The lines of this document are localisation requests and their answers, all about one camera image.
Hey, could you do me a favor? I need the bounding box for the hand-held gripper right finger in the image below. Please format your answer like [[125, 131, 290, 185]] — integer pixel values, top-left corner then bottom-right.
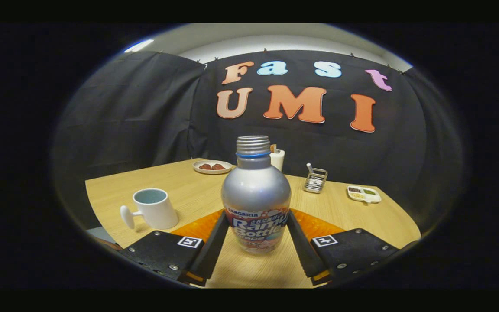
[[287, 208, 400, 286]]

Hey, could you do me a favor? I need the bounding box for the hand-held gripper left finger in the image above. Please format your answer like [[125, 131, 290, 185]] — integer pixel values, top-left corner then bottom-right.
[[120, 209, 230, 287]]

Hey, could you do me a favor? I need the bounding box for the white cup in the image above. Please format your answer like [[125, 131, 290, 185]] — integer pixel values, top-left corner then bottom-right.
[[120, 188, 179, 230]]

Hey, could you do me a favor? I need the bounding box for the silver juice bottle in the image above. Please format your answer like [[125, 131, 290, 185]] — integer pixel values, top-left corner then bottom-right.
[[221, 135, 292, 254]]

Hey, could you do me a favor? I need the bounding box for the wooden table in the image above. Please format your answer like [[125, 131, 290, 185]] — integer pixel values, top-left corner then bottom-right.
[[85, 158, 421, 289]]

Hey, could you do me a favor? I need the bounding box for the white oval plate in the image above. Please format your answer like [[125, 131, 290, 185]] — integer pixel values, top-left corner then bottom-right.
[[193, 160, 233, 175]]

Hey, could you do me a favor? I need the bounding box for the white divided dish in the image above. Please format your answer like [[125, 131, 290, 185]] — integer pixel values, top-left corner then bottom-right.
[[347, 185, 382, 204]]

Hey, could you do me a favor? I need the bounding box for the white toaster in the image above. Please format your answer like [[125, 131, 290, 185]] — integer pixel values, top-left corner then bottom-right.
[[269, 149, 285, 172]]

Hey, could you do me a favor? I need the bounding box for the ceiling light panel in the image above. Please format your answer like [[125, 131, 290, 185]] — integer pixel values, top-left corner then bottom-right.
[[124, 39, 155, 54]]

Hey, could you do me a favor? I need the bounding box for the metal wire basket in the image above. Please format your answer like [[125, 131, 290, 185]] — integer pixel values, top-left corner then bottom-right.
[[303, 168, 328, 194]]

